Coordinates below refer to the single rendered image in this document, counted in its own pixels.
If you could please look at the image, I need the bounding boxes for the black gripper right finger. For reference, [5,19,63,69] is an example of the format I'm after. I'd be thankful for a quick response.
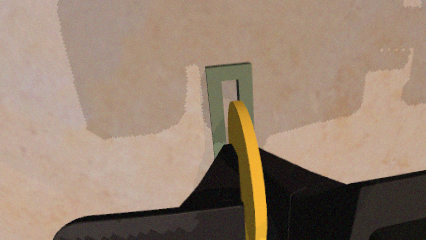
[258,147,426,240]

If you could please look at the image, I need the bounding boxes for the gold coin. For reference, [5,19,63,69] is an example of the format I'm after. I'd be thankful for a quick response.
[228,100,267,240]

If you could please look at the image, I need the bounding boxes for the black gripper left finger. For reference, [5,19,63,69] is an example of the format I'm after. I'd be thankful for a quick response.
[53,144,246,240]

